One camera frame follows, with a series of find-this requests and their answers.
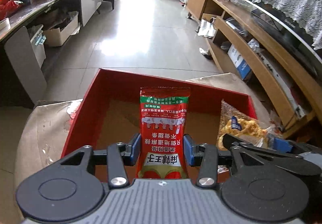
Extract dark long side table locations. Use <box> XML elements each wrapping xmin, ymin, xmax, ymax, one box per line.
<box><xmin>0</xmin><ymin>0</ymin><xmax>103</xmax><ymax>109</ymax></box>

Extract red cardboard box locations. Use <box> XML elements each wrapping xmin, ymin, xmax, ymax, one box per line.
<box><xmin>62</xmin><ymin>69</ymin><xmax>256</xmax><ymax>156</ymax></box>

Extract blue white box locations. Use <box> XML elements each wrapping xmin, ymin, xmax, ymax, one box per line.
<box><xmin>228</xmin><ymin>45</ymin><xmax>252</xmax><ymax>80</ymax></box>

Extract yellow waffle pastry packet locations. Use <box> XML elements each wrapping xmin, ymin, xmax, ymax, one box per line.
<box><xmin>216</xmin><ymin>100</ymin><xmax>275</xmax><ymax>150</ymax></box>

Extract white storage bin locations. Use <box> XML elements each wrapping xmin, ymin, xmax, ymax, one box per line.
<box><xmin>27</xmin><ymin>25</ymin><xmax>46</xmax><ymax>68</ymax></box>

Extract wooden TV stand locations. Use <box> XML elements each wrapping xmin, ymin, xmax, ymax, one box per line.
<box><xmin>187</xmin><ymin>0</ymin><xmax>321</xmax><ymax>142</ymax></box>

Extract black curved television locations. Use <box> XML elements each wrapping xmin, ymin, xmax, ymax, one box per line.
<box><xmin>247</xmin><ymin>1</ymin><xmax>321</xmax><ymax>80</ymax></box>

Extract red spicy strip packet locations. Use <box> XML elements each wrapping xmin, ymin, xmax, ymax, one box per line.
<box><xmin>136</xmin><ymin>87</ymin><xmax>190</xmax><ymax>179</ymax></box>

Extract cardboard box under table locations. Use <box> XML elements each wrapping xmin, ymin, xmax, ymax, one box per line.
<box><xmin>43</xmin><ymin>11</ymin><xmax>79</xmax><ymax>47</ymax></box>

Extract white paper bag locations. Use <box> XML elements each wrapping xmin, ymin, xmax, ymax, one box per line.
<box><xmin>198</xmin><ymin>18</ymin><xmax>216</xmax><ymax>38</ymax></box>

